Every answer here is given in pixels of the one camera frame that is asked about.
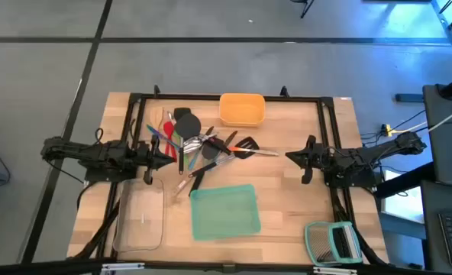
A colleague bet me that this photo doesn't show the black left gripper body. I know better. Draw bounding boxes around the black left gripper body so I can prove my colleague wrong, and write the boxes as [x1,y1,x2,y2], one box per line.
[133,134,161,186]

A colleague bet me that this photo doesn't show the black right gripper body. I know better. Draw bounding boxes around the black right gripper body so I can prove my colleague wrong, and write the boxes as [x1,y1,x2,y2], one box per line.
[303,134,330,186]

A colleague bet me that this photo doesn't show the black handled knife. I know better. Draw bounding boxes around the black handled knife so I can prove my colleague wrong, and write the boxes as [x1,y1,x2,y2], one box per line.
[188,170,207,197]

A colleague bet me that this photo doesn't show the steel utensil with black handle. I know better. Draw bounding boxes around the steel utensil with black handle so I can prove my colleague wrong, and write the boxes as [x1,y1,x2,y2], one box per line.
[148,106,166,134]

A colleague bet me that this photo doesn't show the black slotted turner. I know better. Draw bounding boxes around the black slotted turner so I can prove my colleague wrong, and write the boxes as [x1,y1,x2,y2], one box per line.
[188,136,261,179]

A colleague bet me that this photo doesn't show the clear plastic tray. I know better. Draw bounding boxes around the clear plastic tray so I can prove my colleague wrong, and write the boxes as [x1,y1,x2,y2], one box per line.
[112,177,166,254]

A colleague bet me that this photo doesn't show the teal plastic bin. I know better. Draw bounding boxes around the teal plastic bin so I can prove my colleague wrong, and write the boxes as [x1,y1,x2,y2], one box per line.
[189,184,262,242]

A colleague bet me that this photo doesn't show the green silicone spatula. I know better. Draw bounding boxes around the green silicone spatula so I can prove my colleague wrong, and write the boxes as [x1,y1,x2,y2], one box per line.
[172,129,192,168]

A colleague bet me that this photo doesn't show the black nylon spatula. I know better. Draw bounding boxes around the black nylon spatula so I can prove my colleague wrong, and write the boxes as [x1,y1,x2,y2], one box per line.
[201,141,233,161]

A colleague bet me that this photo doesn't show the orange plastic bin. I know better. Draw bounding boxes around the orange plastic bin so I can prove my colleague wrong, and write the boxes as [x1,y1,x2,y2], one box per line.
[218,92,266,128]

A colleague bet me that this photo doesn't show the green dish rack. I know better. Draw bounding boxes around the green dish rack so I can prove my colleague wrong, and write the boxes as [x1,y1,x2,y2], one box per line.
[304,220,364,267]

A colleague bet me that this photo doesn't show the black desk beam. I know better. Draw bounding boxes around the black desk beam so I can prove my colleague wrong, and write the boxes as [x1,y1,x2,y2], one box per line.
[374,162,437,199]

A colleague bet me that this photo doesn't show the dark floor foot bar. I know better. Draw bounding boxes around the dark floor foot bar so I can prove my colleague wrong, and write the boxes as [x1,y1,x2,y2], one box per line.
[395,92,426,103]

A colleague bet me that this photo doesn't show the dark grey side table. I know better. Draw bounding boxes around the dark grey side table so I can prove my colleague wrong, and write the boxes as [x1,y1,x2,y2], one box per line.
[422,82,452,191]

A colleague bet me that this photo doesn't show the dark grey desk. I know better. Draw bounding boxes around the dark grey desk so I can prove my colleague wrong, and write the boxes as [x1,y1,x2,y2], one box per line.
[419,179,452,275]

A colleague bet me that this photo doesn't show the black chair base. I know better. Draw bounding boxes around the black chair base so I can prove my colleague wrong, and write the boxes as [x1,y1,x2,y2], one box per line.
[289,0,315,19]

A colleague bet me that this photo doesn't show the black braided cable sleeve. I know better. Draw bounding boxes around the black braided cable sleeve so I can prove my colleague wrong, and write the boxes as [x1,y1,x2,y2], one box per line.
[71,200,121,260]
[332,189,390,267]

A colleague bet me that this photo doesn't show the yellow floor cable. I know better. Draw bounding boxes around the yellow floor cable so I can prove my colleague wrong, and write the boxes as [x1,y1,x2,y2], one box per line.
[392,121,428,134]

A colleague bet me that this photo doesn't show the silver frame bracket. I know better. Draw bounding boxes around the silver frame bracket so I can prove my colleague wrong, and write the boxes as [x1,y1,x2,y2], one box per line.
[101,262,146,273]
[312,266,359,275]

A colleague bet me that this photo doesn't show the white cable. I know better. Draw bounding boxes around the white cable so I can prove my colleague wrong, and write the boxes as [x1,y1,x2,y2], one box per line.
[427,101,452,134]

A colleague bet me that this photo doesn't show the black frame crossbeam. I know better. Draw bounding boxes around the black frame crossbeam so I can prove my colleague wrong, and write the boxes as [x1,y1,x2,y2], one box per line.
[0,257,452,275]

